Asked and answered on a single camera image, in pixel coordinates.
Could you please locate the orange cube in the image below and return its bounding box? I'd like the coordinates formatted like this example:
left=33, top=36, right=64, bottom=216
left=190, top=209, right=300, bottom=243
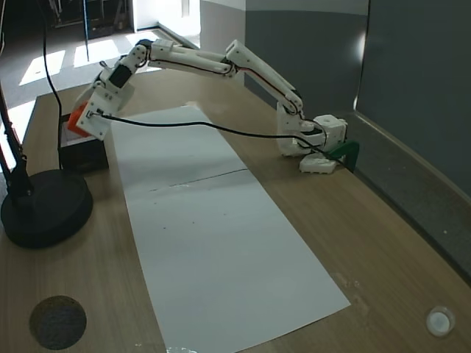
left=67, top=104, right=91, bottom=138

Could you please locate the dark brown open box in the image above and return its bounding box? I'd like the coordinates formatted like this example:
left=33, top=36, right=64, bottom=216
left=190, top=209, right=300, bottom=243
left=57, top=113, right=110, bottom=173

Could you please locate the blue vertical pole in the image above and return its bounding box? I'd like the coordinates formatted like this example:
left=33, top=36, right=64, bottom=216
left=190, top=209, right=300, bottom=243
left=83, top=0, right=91, bottom=62

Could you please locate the white paper sheet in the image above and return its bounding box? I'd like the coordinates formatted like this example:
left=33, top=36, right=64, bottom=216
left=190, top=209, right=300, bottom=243
left=123, top=168, right=351, bottom=349
left=109, top=104, right=249, bottom=193

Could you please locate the black round-base stand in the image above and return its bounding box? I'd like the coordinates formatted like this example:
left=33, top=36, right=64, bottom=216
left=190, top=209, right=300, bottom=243
left=0, top=86, right=93, bottom=249

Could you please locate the dark round table hole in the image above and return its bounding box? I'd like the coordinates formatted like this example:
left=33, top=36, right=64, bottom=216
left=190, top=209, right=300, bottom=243
left=28, top=295, right=88, bottom=350

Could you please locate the green table clamp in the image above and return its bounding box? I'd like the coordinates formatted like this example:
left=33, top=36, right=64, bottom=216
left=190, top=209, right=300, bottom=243
left=325, top=141, right=361, bottom=174

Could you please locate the small white round cap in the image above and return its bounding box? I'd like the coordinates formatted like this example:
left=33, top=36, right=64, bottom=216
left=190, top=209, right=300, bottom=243
left=425, top=304, right=456, bottom=338

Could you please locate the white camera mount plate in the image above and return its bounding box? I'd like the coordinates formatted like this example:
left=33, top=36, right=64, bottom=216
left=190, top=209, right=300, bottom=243
left=78, top=90, right=119, bottom=143

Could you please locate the black stand power cable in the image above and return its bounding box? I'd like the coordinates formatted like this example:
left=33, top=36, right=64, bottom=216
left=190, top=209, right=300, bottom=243
left=40, top=0, right=63, bottom=117

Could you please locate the black camera cable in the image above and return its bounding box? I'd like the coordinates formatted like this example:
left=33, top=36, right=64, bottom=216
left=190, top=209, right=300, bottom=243
left=87, top=111, right=349, bottom=170

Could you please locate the white perforated base plate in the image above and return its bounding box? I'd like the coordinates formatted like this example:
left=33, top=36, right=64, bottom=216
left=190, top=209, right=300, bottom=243
left=298, top=153, right=338, bottom=176

